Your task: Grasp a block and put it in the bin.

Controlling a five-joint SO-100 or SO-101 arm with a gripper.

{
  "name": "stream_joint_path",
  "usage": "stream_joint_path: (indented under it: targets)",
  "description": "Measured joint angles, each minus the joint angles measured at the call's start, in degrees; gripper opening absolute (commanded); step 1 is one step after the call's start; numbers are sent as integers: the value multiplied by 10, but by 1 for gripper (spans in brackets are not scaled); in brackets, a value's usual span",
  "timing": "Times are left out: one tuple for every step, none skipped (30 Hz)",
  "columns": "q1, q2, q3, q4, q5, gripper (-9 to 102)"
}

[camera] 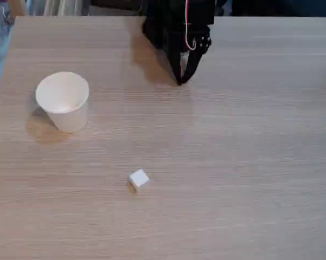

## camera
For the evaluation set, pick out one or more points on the person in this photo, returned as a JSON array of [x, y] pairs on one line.
[[0, 29]]

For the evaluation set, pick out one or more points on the small white block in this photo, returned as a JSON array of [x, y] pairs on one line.
[[139, 179]]

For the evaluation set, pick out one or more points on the white paper cup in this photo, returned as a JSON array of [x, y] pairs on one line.
[[65, 100]]

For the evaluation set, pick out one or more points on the pale striped curtain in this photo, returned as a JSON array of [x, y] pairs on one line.
[[59, 6]]

